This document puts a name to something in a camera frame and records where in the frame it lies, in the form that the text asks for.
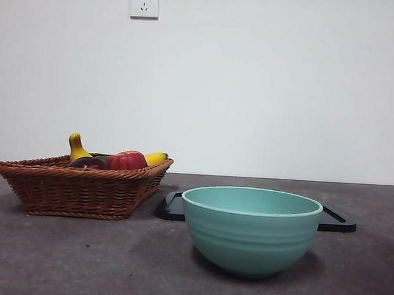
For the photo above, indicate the white wall socket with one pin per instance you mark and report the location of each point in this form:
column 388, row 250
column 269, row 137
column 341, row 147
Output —
column 145, row 2

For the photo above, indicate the dark red plum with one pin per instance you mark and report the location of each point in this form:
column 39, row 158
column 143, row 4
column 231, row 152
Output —
column 87, row 163

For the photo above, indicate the yellow banana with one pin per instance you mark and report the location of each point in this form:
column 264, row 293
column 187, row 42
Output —
column 78, row 148

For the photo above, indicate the teal ceramic bowl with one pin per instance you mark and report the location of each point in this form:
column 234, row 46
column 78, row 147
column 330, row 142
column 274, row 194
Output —
column 250, row 239

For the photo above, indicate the red apple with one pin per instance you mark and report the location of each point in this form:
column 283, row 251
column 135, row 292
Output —
column 127, row 159

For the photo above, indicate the brown wicker basket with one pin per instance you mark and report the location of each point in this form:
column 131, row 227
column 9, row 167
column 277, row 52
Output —
column 75, row 190

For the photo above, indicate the dark teal rectangular tray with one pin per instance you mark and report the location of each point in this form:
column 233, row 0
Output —
column 170, row 209

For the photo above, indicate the green vegetable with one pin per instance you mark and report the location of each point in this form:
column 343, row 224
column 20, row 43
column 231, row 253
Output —
column 102, row 156

